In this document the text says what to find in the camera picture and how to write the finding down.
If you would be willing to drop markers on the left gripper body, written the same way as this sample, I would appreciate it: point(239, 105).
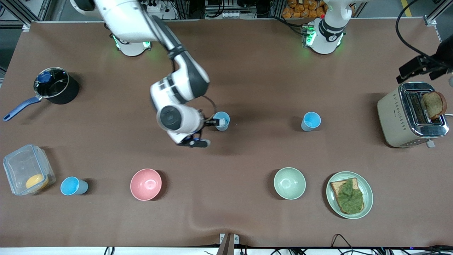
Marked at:
point(437, 63)

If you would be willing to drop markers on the blue cup holding white paper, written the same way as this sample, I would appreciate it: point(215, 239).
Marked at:
point(222, 128)

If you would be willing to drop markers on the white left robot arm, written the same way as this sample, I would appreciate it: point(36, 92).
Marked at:
point(325, 35)

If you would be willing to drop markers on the white crumpled paper wad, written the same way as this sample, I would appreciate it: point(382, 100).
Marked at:
point(223, 123)

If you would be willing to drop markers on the brown toast slice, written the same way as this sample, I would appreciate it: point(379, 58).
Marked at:
point(433, 104)

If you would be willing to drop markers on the brown table cover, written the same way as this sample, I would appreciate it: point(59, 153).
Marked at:
point(247, 159)

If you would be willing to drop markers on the beige chrome toaster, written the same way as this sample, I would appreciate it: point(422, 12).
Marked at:
point(393, 117)

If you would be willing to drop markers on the pink bowl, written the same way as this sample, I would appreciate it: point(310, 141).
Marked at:
point(145, 184)

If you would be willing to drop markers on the pale green bowl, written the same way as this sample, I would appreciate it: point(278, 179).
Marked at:
point(289, 183)

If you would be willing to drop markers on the small white power strip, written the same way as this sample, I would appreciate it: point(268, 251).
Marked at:
point(231, 15)

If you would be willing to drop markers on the large white power strip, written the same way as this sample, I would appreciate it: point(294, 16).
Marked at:
point(166, 12)

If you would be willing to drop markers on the bag of orange buns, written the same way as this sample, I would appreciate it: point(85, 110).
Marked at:
point(300, 9)

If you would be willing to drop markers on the pale green plate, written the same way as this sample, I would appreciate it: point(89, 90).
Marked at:
point(368, 194)

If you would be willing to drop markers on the bread slice under lettuce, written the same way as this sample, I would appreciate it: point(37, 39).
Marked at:
point(336, 186)

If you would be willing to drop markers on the glass lid blue knob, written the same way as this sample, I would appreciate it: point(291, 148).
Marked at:
point(53, 83)

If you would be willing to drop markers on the green lettuce leaf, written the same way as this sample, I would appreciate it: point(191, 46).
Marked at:
point(350, 198)

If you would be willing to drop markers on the yellow food piece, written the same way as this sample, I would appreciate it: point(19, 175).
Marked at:
point(36, 182)

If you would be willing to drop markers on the clear plastic container blue seal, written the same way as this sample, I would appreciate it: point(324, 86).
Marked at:
point(21, 166)

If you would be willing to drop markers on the aluminium frame bracket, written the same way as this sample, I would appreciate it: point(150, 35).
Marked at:
point(27, 27)
point(430, 20)

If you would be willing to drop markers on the metal clamp bracket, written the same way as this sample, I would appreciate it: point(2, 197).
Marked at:
point(228, 244)

